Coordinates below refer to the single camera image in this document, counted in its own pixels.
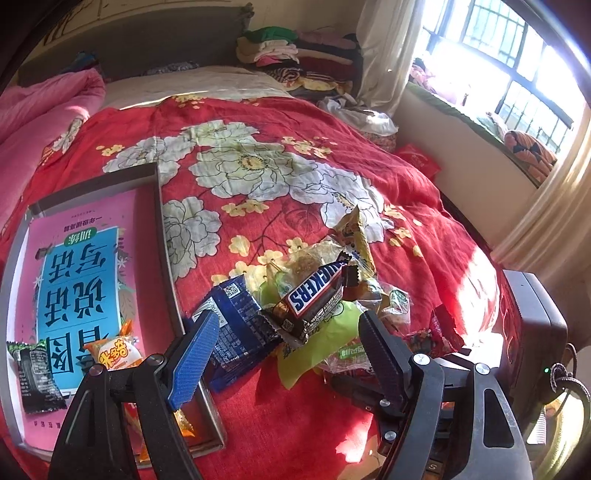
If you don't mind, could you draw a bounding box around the clear round pastry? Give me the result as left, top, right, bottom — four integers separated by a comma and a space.
320, 281, 412, 376

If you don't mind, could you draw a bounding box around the blue foil snack packet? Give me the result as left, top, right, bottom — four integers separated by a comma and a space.
183, 275, 281, 393

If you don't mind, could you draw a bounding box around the orange rice cracker packet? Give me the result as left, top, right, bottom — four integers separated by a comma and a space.
83, 319, 195, 464

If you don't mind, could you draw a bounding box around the yellow green snack bag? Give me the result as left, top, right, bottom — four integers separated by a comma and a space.
276, 301, 367, 390

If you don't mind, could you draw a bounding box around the Snickers chocolate bar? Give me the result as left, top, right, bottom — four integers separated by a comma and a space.
260, 251, 360, 348

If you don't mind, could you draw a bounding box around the green yellow pastry packet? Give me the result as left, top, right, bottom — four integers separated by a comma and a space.
257, 261, 297, 307

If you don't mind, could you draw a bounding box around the black green snack packet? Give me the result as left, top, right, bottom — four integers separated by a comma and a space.
7, 339, 66, 415

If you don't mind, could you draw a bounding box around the red cartoon snack stick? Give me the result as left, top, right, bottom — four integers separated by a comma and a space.
404, 305, 465, 358

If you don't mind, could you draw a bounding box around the silver metal tray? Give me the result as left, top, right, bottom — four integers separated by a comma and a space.
0, 162, 229, 464

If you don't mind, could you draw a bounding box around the pink Chinese workbook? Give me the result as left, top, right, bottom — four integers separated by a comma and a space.
13, 187, 150, 453

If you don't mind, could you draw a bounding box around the yellow cartoon snack packet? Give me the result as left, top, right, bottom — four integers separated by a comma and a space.
332, 206, 377, 279

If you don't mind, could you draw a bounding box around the clear yellow cake packet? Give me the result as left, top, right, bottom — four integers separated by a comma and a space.
273, 237, 345, 287

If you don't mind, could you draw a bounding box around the red floral bedspread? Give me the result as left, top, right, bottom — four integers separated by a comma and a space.
1, 94, 500, 479

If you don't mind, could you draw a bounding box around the orange black patterned cushion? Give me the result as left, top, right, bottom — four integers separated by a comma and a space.
504, 130, 557, 184

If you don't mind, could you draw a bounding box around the pink blanket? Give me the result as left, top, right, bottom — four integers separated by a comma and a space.
1, 69, 106, 223

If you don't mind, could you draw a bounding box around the pile of folded clothes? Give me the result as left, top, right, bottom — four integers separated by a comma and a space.
235, 26, 363, 102

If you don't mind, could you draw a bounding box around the window with metal bars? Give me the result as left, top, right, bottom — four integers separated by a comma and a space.
414, 0, 585, 155

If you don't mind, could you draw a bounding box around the dark grey headboard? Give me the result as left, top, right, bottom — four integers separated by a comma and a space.
17, 1, 254, 86

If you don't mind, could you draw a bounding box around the cream window curtain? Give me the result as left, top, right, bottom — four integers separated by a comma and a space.
356, 0, 425, 115

